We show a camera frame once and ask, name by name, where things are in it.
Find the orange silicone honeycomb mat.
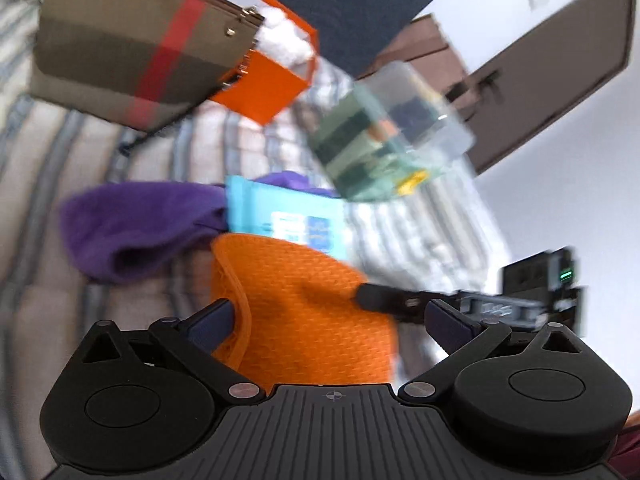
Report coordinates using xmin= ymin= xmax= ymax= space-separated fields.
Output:
xmin=210 ymin=233 xmax=397 ymax=390

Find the purple cloth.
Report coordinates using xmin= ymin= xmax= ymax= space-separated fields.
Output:
xmin=60 ymin=171 xmax=338 ymax=284

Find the blue wet wipes pack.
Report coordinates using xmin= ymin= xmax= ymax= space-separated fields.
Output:
xmin=226 ymin=176 xmax=352 ymax=262

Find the white plush pig toy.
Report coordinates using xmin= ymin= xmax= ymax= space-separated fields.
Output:
xmin=256 ymin=6 xmax=316 ymax=68

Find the clear plastic storage box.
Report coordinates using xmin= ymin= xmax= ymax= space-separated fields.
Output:
xmin=308 ymin=62 xmax=475 ymax=203

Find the brown paper shopping bag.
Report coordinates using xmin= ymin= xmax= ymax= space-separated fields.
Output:
xmin=359 ymin=14 xmax=480 ymax=120

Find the orange cardboard box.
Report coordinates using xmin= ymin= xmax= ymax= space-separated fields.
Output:
xmin=209 ymin=0 xmax=320 ymax=125

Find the brown plaid zip pouch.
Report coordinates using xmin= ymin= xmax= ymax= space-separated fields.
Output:
xmin=30 ymin=0 xmax=262 ymax=133

